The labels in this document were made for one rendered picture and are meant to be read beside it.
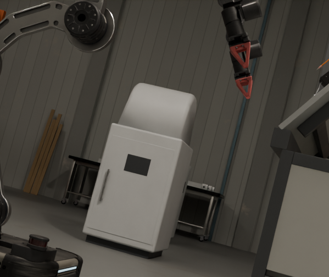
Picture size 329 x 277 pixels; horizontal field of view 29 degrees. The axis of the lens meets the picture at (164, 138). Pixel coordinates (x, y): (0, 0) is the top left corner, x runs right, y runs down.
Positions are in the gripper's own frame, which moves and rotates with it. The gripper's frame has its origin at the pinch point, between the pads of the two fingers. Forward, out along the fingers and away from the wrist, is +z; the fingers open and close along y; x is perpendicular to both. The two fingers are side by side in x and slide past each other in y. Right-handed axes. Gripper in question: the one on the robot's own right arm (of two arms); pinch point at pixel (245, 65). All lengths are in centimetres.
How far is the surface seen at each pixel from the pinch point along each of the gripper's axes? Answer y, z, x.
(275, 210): 0.2, 48.0, 3.5
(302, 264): -1, 66, 0
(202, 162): 946, -88, 77
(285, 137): 0.2, 26.6, -5.9
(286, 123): 0.3, 22.2, -7.5
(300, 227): 0, 55, -2
